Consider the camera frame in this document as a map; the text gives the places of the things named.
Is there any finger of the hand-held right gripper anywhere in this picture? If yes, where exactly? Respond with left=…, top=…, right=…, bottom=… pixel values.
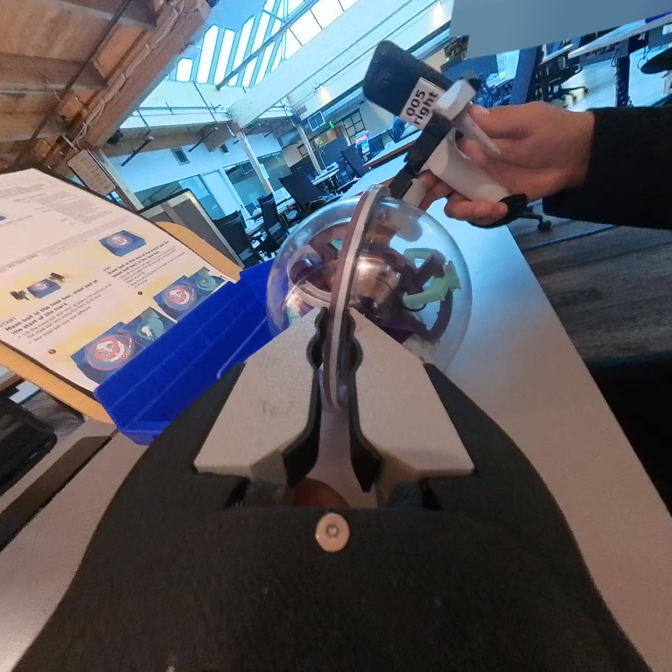
left=390, top=155, right=438, bottom=209

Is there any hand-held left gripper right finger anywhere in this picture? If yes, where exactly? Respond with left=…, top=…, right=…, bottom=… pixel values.
left=346, top=310, right=476, bottom=493

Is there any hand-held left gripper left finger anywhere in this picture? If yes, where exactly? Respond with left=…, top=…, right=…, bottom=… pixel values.
left=194, top=307, right=322, bottom=488

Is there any clear plastic maze ball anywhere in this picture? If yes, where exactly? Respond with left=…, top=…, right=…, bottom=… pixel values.
left=267, top=184, right=473, bottom=411

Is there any person's right forearm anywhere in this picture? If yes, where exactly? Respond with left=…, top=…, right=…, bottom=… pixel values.
left=543, top=105, right=672, bottom=245

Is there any person's right hand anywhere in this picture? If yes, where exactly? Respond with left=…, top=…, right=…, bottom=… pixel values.
left=419, top=102, right=596, bottom=224

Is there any black office chair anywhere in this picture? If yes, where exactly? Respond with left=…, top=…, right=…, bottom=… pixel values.
left=340, top=146, right=371, bottom=179
left=256, top=193, right=291, bottom=243
left=278, top=169, right=329, bottom=211
left=212, top=210, right=263, bottom=266

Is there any blue plastic bin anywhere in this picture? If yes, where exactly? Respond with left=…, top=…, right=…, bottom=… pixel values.
left=94, top=260, right=284, bottom=447

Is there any wooden board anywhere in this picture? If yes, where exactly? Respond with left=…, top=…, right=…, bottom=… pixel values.
left=0, top=220, right=245, bottom=426

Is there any dark flat device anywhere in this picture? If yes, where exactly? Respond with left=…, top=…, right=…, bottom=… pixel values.
left=0, top=394, right=57, bottom=494

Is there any printed instruction sheet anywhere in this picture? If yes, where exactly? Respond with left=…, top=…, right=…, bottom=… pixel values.
left=0, top=168, right=238, bottom=393

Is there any white wall chart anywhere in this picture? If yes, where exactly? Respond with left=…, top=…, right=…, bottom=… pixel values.
left=67, top=151, right=120, bottom=199

